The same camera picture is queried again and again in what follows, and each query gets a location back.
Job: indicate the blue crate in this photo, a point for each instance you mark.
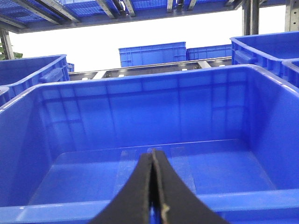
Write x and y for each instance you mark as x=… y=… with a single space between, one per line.
x=209 y=52
x=153 y=54

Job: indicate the blue plastic bin left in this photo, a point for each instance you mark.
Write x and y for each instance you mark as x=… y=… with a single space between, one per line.
x=17 y=75

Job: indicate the overhead metal shelf rack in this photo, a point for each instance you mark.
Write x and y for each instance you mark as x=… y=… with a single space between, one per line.
x=26 y=16

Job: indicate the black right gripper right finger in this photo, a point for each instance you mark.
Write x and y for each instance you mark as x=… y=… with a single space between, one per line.
x=174 y=202

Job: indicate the far blue crate right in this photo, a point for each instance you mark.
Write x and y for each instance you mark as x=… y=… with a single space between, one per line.
x=209 y=52

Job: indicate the blue plastic bin right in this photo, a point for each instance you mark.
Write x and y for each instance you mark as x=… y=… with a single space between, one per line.
x=231 y=133

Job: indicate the far blue crate left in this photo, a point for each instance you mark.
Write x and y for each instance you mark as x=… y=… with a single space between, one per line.
x=153 y=54

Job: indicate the blue plastic bin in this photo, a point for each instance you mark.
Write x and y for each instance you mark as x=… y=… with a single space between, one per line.
x=231 y=133
x=17 y=75

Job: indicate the blue bin rear right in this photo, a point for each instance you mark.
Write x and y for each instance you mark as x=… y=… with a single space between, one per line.
x=277 y=53

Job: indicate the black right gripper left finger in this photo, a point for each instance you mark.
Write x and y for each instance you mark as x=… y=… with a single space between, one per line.
x=132 y=204

